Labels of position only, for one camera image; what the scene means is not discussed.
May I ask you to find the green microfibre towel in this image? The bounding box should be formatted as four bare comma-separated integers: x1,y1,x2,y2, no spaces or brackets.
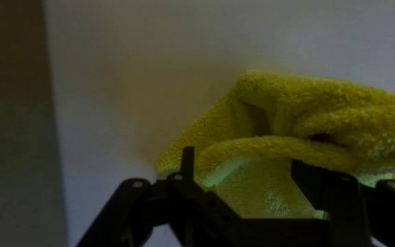
153,69,395,220

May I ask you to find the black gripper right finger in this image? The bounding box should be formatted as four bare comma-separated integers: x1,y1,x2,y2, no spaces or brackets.
290,158,395,247

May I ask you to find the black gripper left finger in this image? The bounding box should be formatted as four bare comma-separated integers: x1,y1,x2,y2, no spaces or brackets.
75,146,246,247

